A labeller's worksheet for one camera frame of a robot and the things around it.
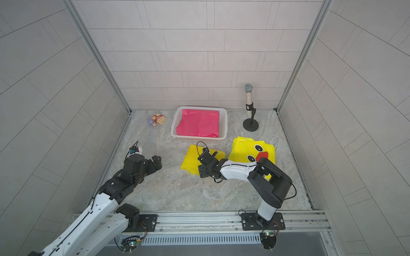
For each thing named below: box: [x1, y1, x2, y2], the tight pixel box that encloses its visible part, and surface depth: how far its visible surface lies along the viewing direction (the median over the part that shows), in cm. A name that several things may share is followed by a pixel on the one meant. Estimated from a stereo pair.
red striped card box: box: [151, 113, 168, 125], surface depth 111 cm
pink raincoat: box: [176, 108, 220, 138], surface depth 101 cm
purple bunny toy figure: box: [148, 116, 156, 128], surface depth 108 cm
